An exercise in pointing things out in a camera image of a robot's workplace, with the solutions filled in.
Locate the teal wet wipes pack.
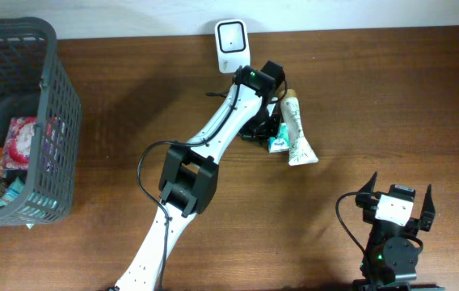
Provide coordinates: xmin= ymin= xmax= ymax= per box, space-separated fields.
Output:
xmin=0 ymin=178 xmax=24 ymax=208

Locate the small teal tissue pack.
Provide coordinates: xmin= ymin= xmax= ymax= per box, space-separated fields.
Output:
xmin=267 ymin=122 xmax=290 ymax=154

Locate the red floral tissue pack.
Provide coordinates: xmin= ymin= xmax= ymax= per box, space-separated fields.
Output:
xmin=1 ymin=116 xmax=37 ymax=171

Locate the grey plastic mesh basket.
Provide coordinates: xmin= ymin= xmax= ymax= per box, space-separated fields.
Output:
xmin=0 ymin=17 xmax=82 ymax=226

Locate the white barcode scanner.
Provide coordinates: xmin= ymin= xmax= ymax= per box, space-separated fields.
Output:
xmin=214 ymin=19 xmax=251 ymax=74

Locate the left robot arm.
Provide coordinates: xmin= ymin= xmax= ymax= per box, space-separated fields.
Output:
xmin=112 ymin=61 xmax=286 ymax=291

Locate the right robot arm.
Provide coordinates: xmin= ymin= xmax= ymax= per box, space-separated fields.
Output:
xmin=352 ymin=174 xmax=442 ymax=290

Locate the white floral tube gold cap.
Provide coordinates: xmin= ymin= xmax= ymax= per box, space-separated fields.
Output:
xmin=279 ymin=89 xmax=318 ymax=167

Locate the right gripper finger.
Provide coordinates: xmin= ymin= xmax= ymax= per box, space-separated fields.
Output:
xmin=420 ymin=184 xmax=436 ymax=221
xmin=358 ymin=171 xmax=377 ymax=195

